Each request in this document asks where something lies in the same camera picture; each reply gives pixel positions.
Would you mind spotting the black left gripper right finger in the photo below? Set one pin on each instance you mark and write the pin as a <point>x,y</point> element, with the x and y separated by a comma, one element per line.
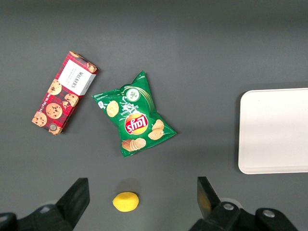
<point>211,204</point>

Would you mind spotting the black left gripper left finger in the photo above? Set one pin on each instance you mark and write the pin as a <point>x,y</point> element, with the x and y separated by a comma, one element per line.
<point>74,202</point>

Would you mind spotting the beige plastic tray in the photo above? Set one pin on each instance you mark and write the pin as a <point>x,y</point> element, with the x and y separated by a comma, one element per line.
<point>274,131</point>

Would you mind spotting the yellow lemon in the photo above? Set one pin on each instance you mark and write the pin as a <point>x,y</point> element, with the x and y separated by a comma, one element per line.
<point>125,201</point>

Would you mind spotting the green Lay's chips bag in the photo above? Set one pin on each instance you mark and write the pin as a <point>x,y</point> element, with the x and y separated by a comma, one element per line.
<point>134,118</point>

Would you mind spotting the red Walkers cookie box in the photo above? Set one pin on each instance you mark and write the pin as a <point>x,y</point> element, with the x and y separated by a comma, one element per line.
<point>62,96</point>

